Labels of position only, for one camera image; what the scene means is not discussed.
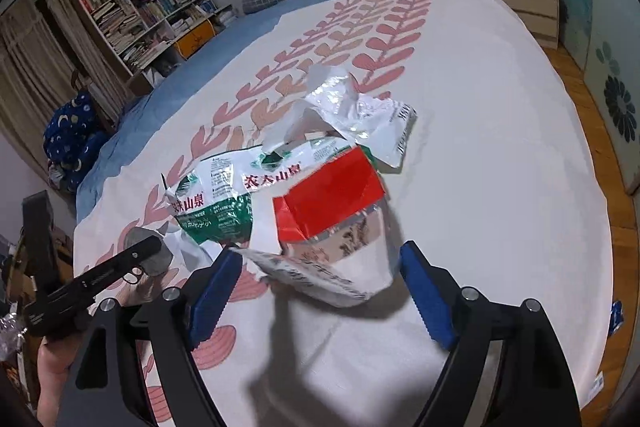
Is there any white silver foil wrapper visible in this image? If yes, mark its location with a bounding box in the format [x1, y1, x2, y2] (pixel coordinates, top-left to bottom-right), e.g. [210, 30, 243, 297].
[262, 65, 416, 169]

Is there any beige curtain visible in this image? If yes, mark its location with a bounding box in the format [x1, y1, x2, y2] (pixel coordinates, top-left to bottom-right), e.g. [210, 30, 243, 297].
[1, 0, 131, 179]

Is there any red white snack wrapper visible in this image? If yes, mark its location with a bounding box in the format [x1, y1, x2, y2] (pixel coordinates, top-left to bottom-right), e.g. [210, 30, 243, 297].
[235, 146, 399, 308]

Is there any white leaf-pattern bed cover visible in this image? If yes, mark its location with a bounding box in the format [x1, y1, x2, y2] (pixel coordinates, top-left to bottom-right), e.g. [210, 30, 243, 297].
[74, 0, 613, 426]

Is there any blue bed sheet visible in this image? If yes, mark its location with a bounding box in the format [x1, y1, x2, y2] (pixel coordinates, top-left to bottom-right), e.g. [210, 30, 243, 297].
[76, 0, 330, 222]

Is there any person's left hand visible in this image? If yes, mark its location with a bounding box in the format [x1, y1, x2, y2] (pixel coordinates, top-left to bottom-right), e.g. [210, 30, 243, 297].
[37, 298, 157, 426]

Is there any dark blue moon-pattern cloth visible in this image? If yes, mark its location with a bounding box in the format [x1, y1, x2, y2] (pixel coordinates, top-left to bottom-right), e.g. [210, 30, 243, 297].
[43, 90, 108, 194]

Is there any wooden bookshelf with books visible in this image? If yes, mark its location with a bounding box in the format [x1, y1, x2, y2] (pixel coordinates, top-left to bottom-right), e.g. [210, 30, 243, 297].
[74, 0, 235, 95]

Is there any green white plastic label wrapper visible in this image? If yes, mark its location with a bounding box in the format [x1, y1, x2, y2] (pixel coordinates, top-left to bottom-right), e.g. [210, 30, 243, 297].
[165, 136, 354, 245]

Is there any floral sliding wardrobe door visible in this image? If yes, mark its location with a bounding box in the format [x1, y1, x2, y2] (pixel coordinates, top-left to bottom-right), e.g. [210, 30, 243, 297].
[561, 0, 639, 194]

